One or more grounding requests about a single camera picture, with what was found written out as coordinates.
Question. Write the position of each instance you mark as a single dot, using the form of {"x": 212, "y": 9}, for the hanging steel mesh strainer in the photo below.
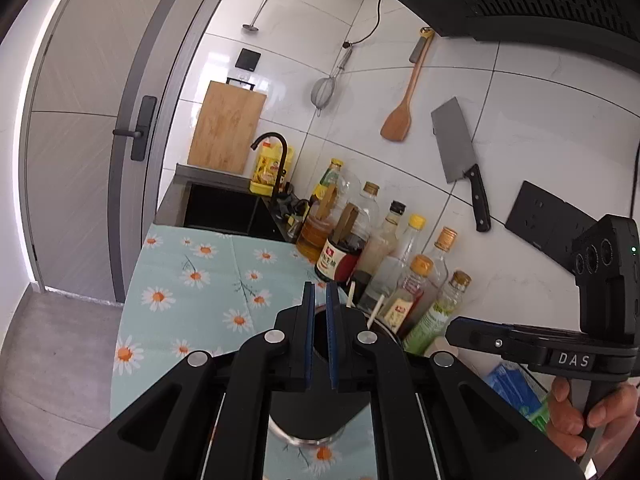
{"x": 322, "y": 91}

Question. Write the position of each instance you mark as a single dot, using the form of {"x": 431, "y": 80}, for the black sink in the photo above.
{"x": 220, "y": 205}

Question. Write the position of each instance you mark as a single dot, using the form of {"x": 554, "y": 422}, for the blue green plastic packet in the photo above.
{"x": 520, "y": 395}

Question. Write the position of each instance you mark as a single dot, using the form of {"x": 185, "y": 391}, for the hanging steel ladle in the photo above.
{"x": 256, "y": 15}

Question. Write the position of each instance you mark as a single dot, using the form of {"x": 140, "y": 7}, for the black cap cloudy bottle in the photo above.
{"x": 385, "y": 245}

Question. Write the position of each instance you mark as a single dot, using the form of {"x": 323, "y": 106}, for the brown cap soy sauce bottle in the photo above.
{"x": 335, "y": 260}

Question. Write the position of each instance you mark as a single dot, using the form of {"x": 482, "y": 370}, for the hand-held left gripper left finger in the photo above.
{"x": 307, "y": 340}

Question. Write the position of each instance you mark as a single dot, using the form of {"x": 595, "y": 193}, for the tall gold cap clear bottle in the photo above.
{"x": 444, "y": 246}

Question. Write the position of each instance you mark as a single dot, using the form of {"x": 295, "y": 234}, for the green label gold cap bottle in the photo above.
{"x": 435, "y": 321}

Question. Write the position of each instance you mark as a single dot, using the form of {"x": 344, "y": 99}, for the black wall socket panel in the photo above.
{"x": 545, "y": 220}

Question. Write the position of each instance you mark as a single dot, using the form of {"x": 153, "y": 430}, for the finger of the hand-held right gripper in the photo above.
{"x": 480, "y": 341}
{"x": 555, "y": 334}

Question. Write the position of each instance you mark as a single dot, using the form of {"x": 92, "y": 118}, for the black faucet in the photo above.
{"x": 282, "y": 160}

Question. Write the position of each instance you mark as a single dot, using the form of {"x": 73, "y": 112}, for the yellow cap cooking oil bottle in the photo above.
{"x": 312, "y": 232}

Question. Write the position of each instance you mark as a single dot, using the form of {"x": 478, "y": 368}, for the wooden cutting board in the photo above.
{"x": 225, "y": 130}

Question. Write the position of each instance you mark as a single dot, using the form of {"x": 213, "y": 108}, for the black steel utensil holder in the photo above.
{"x": 310, "y": 420}

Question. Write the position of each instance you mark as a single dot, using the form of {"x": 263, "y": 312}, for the small orange cap seasoning bottle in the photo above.
{"x": 402, "y": 310}

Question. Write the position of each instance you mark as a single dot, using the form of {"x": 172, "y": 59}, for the yellow cap clear bottle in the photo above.
{"x": 409, "y": 240}

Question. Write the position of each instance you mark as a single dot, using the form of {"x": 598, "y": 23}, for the floral light blue tablecloth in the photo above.
{"x": 200, "y": 280}

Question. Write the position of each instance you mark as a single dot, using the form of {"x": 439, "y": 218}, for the person's right hand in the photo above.
{"x": 565, "y": 425}

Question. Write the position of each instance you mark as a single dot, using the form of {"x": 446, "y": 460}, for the grey door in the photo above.
{"x": 85, "y": 150}

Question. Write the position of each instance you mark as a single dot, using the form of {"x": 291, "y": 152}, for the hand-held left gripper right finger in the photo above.
{"x": 332, "y": 340}

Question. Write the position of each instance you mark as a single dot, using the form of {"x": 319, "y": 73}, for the hanging wooden spatula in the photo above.
{"x": 400, "y": 117}

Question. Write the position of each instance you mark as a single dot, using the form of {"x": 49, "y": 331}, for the black wall switch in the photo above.
{"x": 247, "y": 60}

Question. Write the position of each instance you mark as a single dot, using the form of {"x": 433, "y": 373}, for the grey yellow hanging tool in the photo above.
{"x": 419, "y": 50}

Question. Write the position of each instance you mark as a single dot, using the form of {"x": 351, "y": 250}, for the yellow dish soap bottle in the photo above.
{"x": 267, "y": 170}

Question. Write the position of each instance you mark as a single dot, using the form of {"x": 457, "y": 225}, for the wooden chopstick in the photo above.
{"x": 375, "y": 312}
{"x": 351, "y": 294}

